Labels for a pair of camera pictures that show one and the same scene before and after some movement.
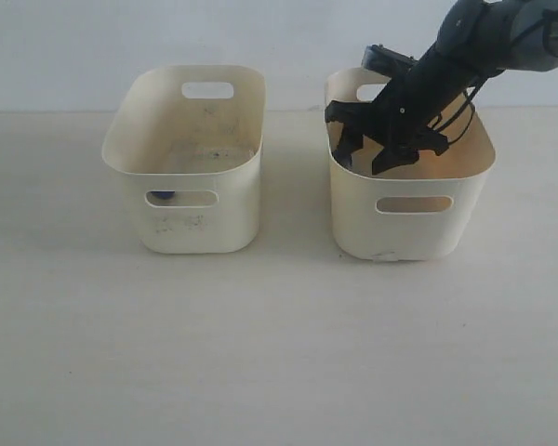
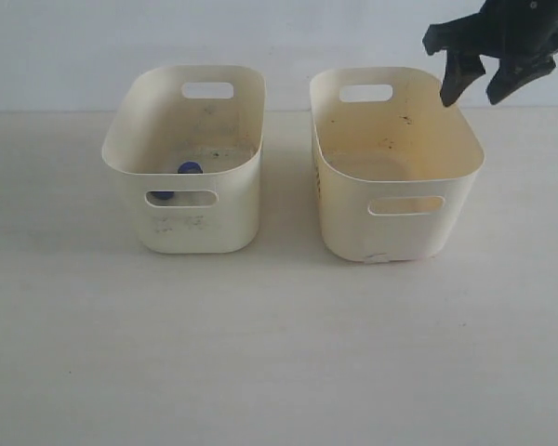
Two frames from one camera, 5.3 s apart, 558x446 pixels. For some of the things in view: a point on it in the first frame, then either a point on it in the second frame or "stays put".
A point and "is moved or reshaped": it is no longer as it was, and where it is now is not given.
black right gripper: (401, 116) to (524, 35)
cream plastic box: (428, 210) is moved or reshaped
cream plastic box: (190, 139) stays put
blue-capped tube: (163, 194) stays put
